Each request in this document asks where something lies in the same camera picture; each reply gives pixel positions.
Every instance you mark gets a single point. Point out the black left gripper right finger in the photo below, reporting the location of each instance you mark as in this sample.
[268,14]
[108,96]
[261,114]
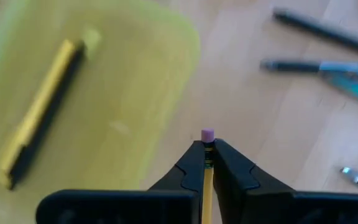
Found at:
[259,208]

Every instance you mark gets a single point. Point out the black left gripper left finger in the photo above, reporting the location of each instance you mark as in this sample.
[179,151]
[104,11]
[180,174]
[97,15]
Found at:
[120,208]

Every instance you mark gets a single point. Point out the grey and blue pen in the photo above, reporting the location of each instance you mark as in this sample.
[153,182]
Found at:
[306,66]

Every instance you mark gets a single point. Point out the yellow and black marker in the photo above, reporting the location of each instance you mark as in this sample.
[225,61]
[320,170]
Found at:
[39,115]

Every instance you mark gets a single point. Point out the black pen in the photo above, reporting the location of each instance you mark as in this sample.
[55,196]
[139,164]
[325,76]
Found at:
[325,29]

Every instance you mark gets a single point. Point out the yellow-green translucent supply box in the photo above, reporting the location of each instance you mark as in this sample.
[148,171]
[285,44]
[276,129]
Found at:
[120,93]

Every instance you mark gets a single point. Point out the yellow pencil pink eraser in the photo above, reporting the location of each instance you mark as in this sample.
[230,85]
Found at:
[208,189]

